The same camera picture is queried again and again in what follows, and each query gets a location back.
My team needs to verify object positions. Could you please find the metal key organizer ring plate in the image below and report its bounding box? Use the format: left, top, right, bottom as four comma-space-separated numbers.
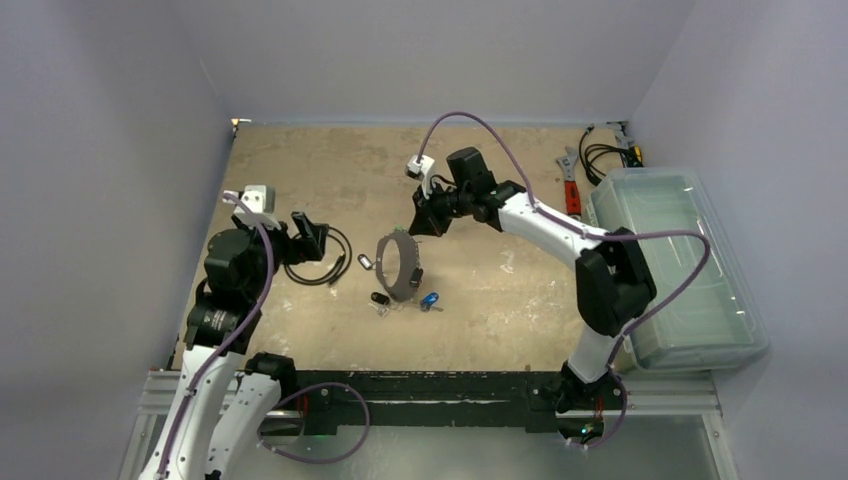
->
374, 230, 424, 302

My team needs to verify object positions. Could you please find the key with black tag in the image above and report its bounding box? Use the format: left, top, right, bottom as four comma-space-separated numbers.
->
357, 254, 375, 271

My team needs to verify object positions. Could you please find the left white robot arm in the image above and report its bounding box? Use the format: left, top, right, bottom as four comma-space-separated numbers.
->
140, 212, 331, 479

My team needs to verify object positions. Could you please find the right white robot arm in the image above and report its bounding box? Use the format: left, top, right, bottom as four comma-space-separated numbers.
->
409, 181, 657, 413

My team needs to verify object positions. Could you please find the blue key tag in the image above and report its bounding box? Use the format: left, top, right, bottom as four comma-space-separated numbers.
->
419, 292, 440, 312

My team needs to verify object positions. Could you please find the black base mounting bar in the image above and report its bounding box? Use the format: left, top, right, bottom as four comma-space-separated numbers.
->
291, 370, 627, 435

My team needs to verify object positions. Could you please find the clear plastic storage bin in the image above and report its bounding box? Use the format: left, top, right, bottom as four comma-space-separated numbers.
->
588, 166, 771, 374

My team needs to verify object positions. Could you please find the coiled black usb cable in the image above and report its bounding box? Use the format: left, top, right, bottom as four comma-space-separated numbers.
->
283, 225, 354, 287

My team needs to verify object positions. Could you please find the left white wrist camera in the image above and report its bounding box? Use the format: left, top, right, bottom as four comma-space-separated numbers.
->
222, 184, 281, 230

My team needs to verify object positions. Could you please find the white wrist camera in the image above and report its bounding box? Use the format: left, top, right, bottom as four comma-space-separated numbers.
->
405, 154, 436, 199
222, 184, 281, 230

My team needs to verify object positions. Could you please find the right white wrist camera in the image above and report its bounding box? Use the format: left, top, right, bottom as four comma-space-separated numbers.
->
405, 154, 436, 199

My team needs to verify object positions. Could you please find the black tag on ring plate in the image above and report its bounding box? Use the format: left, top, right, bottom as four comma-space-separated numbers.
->
370, 292, 391, 308

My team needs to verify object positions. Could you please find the red handled adjustable wrench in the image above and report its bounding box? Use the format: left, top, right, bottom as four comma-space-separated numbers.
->
555, 146, 582, 220

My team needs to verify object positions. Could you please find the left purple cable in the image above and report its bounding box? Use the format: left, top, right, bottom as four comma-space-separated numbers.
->
153, 192, 371, 480

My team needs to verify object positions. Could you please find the purple cable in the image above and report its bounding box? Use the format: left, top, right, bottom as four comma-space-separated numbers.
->
153, 192, 371, 480
418, 111, 712, 452

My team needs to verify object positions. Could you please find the black cable bundle in corner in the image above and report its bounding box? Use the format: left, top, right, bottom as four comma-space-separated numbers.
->
578, 125, 645, 185

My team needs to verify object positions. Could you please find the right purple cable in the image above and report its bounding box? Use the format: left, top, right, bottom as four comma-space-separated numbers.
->
418, 111, 712, 452

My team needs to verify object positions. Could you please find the aluminium frame rail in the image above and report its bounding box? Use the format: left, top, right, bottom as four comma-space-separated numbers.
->
116, 370, 740, 480

